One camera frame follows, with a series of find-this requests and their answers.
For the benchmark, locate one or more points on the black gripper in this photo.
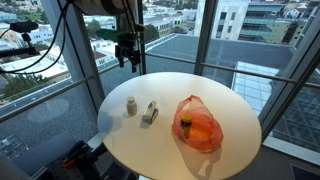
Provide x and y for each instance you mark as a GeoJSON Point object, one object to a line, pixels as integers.
{"type": "Point", "coordinates": [128, 46]}

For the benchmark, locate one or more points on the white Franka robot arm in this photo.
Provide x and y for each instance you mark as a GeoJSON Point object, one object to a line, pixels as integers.
{"type": "Point", "coordinates": [100, 6]}

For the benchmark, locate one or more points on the yellow capped dark bottle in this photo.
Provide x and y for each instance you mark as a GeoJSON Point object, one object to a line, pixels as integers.
{"type": "Point", "coordinates": [186, 125]}

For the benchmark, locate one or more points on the white and blue carton box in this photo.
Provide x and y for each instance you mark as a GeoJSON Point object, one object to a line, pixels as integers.
{"type": "Point", "coordinates": [150, 111]}

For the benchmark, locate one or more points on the black external camera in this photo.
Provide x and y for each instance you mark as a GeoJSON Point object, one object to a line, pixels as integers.
{"type": "Point", "coordinates": [23, 26]}

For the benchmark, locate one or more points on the orange plastic bag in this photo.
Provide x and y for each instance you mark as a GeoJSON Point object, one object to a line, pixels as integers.
{"type": "Point", "coordinates": [203, 131]}

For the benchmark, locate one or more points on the grey window handrail bar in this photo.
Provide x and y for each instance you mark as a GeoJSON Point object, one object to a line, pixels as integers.
{"type": "Point", "coordinates": [43, 96]}
{"type": "Point", "coordinates": [240, 71]}

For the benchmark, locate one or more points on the grey window mullion post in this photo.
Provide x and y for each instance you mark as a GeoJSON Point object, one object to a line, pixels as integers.
{"type": "Point", "coordinates": [204, 36]}

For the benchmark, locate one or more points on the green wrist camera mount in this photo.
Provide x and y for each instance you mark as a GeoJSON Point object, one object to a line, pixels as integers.
{"type": "Point", "coordinates": [108, 35]}

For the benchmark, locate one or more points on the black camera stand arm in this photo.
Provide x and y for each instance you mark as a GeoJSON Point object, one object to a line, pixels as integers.
{"type": "Point", "coordinates": [25, 50]}

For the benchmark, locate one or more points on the beige wrist camera module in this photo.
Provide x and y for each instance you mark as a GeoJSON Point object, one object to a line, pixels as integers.
{"type": "Point", "coordinates": [140, 28]}

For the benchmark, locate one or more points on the small white pill bottle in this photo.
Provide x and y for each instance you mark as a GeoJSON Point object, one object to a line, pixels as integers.
{"type": "Point", "coordinates": [131, 106]}

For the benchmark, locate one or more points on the round white table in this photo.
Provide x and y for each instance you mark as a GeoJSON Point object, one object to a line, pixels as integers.
{"type": "Point", "coordinates": [160, 153]}

